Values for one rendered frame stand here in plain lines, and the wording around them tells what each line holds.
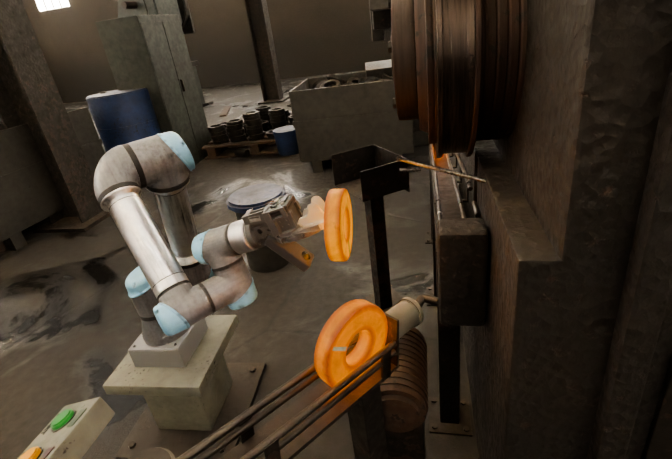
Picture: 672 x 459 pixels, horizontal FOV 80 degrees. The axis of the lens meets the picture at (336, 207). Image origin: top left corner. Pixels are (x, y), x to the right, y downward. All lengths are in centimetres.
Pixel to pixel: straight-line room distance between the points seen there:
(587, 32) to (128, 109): 400
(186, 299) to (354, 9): 1047
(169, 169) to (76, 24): 1363
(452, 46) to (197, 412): 131
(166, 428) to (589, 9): 160
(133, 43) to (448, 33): 382
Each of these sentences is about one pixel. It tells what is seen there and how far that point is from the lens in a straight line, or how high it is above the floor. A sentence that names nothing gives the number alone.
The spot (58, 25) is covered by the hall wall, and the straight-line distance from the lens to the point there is 1507.
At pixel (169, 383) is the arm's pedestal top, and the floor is 30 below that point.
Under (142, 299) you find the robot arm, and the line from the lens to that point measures 134.
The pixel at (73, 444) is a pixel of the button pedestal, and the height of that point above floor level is 60.
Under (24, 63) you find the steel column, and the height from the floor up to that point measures 123.
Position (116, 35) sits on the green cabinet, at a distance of 448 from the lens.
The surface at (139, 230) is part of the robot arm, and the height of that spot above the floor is 84.
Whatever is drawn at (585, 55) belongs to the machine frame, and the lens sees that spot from 56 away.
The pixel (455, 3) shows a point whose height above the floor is 121.
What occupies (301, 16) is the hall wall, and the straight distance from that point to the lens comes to 1140.
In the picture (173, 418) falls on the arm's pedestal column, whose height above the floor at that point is 8.
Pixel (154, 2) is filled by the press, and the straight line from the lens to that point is 861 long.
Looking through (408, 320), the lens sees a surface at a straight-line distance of 80.
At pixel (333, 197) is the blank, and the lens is 79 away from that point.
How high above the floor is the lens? 121
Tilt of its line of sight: 25 degrees down
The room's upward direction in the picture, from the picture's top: 8 degrees counter-clockwise
